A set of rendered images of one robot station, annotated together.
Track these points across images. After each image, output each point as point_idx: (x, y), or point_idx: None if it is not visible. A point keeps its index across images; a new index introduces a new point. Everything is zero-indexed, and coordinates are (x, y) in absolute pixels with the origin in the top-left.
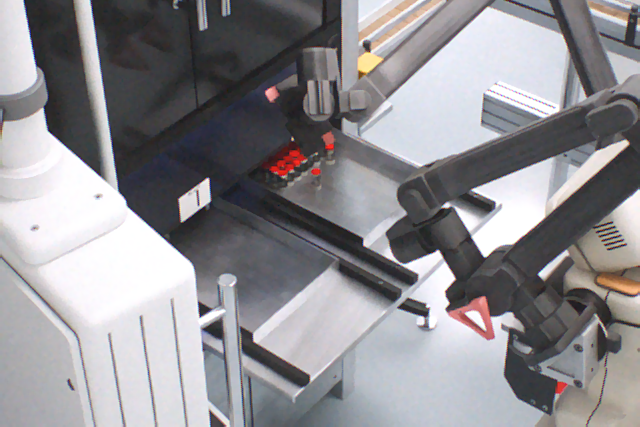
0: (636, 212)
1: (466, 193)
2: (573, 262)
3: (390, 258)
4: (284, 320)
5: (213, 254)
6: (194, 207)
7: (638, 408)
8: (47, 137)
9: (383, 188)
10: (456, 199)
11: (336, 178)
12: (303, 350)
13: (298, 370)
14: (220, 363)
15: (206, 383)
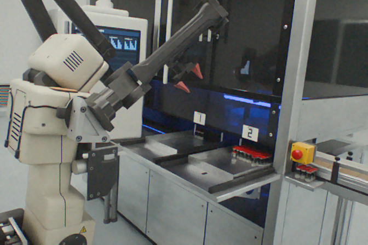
0: (42, 44)
1: (220, 183)
2: (109, 145)
3: (180, 165)
4: (154, 147)
5: (195, 143)
6: (198, 121)
7: (35, 199)
8: None
9: (232, 172)
10: None
11: (240, 165)
12: (137, 147)
13: (125, 141)
14: (195, 204)
15: (189, 204)
